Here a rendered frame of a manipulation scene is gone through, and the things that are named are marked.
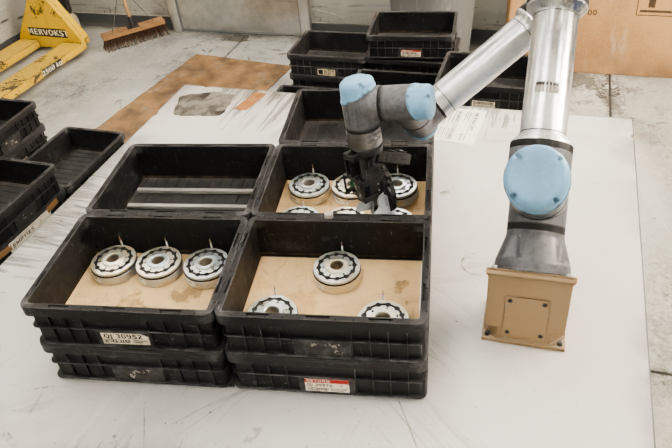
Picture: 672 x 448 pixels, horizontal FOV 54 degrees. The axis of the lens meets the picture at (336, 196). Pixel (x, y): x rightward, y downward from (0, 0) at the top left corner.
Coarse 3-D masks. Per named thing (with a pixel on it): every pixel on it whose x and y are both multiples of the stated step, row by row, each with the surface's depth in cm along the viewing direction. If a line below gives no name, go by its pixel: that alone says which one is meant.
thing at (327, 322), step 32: (384, 224) 142; (416, 224) 141; (224, 288) 129; (224, 320) 124; (256, 320) 123; (288, 320) 122; (320, 320) 121; (352, 320) 120; (384, 320) 119; (416, 320) 119
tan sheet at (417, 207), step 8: (288, 184) 173; (424, 184) 168; (288, 192) 170; (424, 192) 165; (280, 200) 168; (288, 200) 168; (328, 200) 166; (416, 200) 163; (424, 200) 163; (280, 208) 165; (320, 208) 164; (328, 208) 164; (408, 208) 161; (416, 208) 161; (424, 208) 160
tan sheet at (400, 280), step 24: (264, 264) 149; (288, 264) 148; (312, 264) 148; (384, 264) 146; (408, 264) 145; (264, 288) 143; (288, 288) 142; (312, 288) 142; (360, 288) 140; (384, 288) 140; (408, 288) 139; (312, 312) 136; (336, 312) 135; (408, 312) 134
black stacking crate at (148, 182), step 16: (128, 160) 173; (144, 160) 178; (160, 160) 178; (176, 160) 177; (192, 160) 176; (208, 160) 175; (224, 160) 175; (240, 160) 174; (256, 160) 173; (128, 176) 173; (144, 176) 182; (160, 176) 181; (176, 176) 180; (192, 176) 179; (208, 176) 179; (224, 176) 178; (240, 176) 177; (256, 176) 176; (112, 192) 164; (128, 192) 173; (96, 208) 157; (112, 208) 165
